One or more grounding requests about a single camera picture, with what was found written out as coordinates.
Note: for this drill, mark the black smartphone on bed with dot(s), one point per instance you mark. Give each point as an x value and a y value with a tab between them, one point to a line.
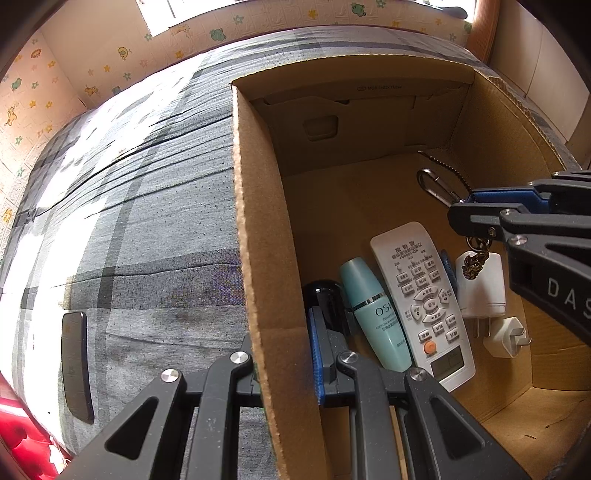
74	366

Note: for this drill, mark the grey plaid bed sheet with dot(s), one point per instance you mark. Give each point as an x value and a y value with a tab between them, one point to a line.
129	216

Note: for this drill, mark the small white charger plug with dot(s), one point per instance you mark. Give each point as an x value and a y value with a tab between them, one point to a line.
507	336

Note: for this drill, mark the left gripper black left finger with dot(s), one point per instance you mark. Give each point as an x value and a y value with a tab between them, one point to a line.
232	379

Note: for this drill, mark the keyring with carabiner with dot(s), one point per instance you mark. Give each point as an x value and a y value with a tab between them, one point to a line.
436	187

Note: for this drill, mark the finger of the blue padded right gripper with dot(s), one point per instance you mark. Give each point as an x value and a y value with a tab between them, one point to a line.
479	220
528	196

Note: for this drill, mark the beige wardrobe cabinet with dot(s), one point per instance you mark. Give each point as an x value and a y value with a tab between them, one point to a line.
530	59

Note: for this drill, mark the brown cardboard box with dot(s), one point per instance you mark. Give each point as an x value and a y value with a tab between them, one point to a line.
326	151

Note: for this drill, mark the large white charger plug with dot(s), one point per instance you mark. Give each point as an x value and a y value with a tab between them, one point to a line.
483	297

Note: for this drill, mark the blue key fob tag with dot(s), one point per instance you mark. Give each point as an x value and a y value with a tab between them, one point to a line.
449	267

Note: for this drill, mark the white remote control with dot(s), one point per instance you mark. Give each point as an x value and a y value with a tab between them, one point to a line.
426	303

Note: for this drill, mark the light blue cosmetic bottle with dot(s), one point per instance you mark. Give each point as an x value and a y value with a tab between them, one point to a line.
376	315

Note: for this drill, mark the black cylindrical cap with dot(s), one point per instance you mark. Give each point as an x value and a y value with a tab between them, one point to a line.
328	296

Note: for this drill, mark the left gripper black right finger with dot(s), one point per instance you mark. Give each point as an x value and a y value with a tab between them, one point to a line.
328	351

